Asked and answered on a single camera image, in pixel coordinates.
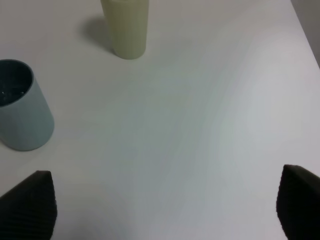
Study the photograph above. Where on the teal plastic cup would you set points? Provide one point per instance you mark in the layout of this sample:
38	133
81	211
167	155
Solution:
26	121

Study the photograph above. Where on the pale green plastic cup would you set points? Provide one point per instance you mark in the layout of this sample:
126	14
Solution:
127	22

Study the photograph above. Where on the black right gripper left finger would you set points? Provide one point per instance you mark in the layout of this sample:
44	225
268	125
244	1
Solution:
29	210

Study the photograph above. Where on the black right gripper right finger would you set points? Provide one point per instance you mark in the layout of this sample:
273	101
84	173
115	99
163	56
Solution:
298	203

